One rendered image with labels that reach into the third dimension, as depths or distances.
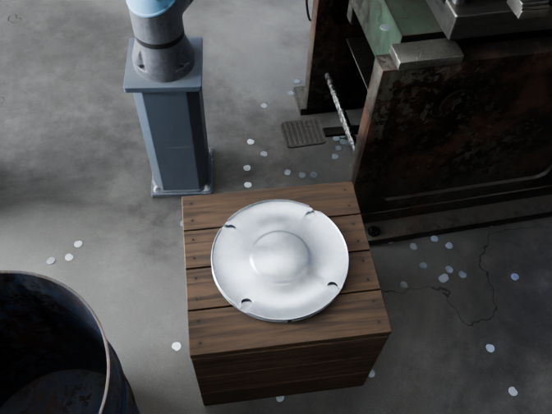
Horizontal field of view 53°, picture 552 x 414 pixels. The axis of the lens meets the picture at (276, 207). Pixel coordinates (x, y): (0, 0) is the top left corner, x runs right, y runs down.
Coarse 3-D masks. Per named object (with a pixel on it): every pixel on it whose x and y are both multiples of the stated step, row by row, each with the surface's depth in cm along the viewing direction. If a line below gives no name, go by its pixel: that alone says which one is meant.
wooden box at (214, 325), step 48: (240, 192) 129; (288, 192) 129; (336, 192) 130; (192, 240) 121; (192, 288) 115; (192, 336) 109; (240, 336) 109; (288, 336) 110; (336, 336) 110; (384, 336) 113; (240, 384) 125; (288, 384) 130; (336, 384) 136
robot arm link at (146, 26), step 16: (128, 0) 121; (144, 0) 118; (160, 0) 119; (176, 0) 122; (144, 16) 121; (160, 16) 122; (176, 16) 124; (144, 32) 125; (160, 32) 125; (176, 32) 127
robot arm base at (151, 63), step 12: (180, 36) 129; (144, 48) 129; (156, 48) 128; (168, 48) 129; (180, 48) 131; (192, 48) 137; (132, 60) 135; (144, 60) 131; (156, 60) 130; (168, 60) 131; (180, 60) 134; (192, 60) 136; (144, 72) 133; (156, 72) 132; (168, 72) 132; (180, 72) 134
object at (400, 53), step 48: (432, 48) 115; (480, 48) 119; (528, 48) 120; (384, 96) 120; (432, 96) 124; (480, 96) 128; (528, 96) 131; (384, 144) 135; (432, 144) 141; (480, 144) 145; (528, 144) 150; (384, 192) 155; (432, 192) 159; (480, 192) 163; (528, 192) 168; (384, 240) 162
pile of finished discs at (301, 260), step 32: (224, 224) 123; (256, 224) 123; (288, 224) 123; (320, 224) 123; (224, 256) 118; (256, 256) 118; (288, 256) 118; (320, 256) 119; (224, 288) 114; (256, 288) 114; (288, 288) 114; (320, 288) 114
